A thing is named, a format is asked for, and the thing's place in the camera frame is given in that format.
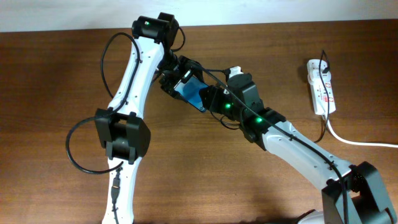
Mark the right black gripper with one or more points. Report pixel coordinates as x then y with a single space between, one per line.
210 98

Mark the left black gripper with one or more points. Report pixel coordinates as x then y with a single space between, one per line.
191 67

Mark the blue Galaxy smartphone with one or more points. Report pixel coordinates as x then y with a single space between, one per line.
190 92

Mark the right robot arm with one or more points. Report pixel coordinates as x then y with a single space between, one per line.
350 193

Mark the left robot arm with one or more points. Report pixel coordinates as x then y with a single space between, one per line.
122 131

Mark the white power strip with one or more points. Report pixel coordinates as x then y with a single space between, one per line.
322 94

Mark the white USB wall charger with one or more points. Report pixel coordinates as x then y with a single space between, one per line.
315 68

